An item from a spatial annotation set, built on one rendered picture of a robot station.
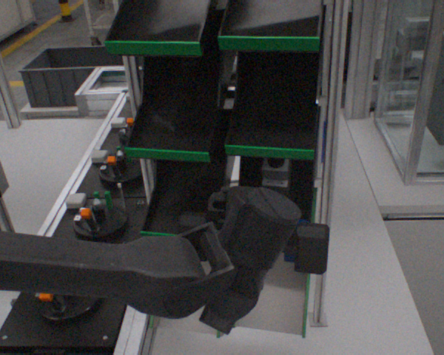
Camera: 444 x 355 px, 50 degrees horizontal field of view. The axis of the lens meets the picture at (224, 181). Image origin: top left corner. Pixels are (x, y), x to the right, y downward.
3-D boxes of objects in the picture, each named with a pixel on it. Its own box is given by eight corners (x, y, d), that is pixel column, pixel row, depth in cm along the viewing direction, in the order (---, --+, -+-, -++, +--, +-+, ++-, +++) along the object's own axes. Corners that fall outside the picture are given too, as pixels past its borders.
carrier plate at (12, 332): (115, 353, 91) (112, 345, 90) (-7, 352, 93) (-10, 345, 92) (139, 266, 111) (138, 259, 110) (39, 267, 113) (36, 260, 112)
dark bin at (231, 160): (217, 246, 80) (210, 226, 73) (143, 239, 82) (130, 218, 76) (243, 116, 94) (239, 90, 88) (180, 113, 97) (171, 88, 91)
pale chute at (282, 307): (305, 336, 88) (305, 338, 83) (235, 326, 90) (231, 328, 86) (317, 186, 93) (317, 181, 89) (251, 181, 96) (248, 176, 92)
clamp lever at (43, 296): (63, 313, 94) (49, 298, 88) (52, 313, 94) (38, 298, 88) (66, 295, 96) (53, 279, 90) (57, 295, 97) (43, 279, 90)
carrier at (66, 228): (140, 262, 113) (132, 220, 106) (41, 262, 114) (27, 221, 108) (157, 203, 133) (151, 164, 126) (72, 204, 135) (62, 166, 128)
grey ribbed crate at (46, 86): (133, 105, 277) (126, 66, 264) (28, 109, 281) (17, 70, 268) (146, 78, 312) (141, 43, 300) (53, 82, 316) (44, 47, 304)
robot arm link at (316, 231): (324, 304, 52) (328, 253, 50) (161, 284, 56) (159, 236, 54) (326, 268, 59) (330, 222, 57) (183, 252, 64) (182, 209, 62)
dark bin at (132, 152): (211, 163, 71) (202, 132, 65) (128, 158, 74) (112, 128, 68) (240, 34, 85) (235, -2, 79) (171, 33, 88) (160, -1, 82)
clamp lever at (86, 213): (98, 231, 116) (88, 215, 110) (89, 231, 116) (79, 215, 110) (100, 219, 118) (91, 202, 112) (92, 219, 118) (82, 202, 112)
